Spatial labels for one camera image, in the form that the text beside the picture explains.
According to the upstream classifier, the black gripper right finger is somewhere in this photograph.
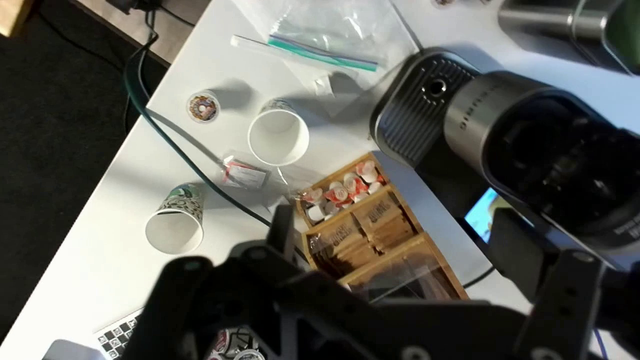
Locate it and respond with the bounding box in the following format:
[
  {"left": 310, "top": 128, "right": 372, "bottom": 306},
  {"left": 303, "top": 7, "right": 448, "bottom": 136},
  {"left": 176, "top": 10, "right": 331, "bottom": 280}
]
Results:
[{"left": 513, "top": 249, "right": 606, "bottom": 360}]

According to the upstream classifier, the patterned paper cup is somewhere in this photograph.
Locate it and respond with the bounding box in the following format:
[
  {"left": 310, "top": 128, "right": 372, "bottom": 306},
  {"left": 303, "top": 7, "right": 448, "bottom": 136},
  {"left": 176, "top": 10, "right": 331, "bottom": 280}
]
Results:
[
  {"left": 143, "top": 185, "right": 206, "bottom": 259},
  {"left": 246, "top": 106, "right": 312, "bottom": 170}
]

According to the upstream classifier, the clear zip plastic bag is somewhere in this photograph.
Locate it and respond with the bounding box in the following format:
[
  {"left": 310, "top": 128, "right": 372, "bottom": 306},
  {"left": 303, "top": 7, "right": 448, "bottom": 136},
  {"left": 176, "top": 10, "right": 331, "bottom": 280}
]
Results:
[{"left": 228, "top": 0, "right": 424, "bottom": 93}]

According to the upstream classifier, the black white marker sheet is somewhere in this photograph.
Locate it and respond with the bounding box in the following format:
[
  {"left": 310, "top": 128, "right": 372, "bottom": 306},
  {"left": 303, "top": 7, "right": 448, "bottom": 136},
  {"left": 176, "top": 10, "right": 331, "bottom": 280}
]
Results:
[{"left": 93, "top": 309, "right": 147, "bottom": 360}]

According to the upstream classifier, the wooden condiment organizer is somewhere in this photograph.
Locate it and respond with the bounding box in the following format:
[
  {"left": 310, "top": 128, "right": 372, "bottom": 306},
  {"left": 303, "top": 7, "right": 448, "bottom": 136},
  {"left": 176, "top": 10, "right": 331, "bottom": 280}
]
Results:
[{"left": 286, "top": 150, "right": 473, "bottom": 305}]

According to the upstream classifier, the small white creamer packet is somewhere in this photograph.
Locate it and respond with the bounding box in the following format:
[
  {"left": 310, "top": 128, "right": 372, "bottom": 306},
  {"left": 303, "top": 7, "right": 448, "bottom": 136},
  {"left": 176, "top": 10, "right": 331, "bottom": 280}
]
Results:
[{"left": 218, "top": 155, "right": 273, "bottom": 192}]

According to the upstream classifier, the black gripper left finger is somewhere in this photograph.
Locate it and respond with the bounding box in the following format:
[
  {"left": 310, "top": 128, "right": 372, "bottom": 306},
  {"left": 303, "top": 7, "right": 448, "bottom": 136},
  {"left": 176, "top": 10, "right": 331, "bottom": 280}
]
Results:
[{"left": 123, "top": 202, "right": 402, "bottom": 360}]

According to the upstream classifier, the black silver coffee maker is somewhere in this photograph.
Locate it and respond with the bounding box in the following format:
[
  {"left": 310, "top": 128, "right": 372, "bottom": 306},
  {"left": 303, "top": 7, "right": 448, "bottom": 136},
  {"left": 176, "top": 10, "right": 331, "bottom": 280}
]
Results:
[{"left": 368, "top": 46, "right": 640, "bottom": 297}]

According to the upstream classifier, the coffee pod with donut lid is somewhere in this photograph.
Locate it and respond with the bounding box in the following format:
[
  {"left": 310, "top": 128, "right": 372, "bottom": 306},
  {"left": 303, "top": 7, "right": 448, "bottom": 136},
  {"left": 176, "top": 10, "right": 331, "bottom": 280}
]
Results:
[{"left": 187, "top": 93, "right": 220, "bottom": 124}]

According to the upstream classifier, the dark green cable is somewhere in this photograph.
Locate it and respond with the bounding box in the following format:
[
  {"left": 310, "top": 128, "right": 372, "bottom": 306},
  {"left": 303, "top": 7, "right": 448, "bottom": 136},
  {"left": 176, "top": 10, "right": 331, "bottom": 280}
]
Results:
[{"left": 123, "top": 0, "right": 276, "bottom": 231}]

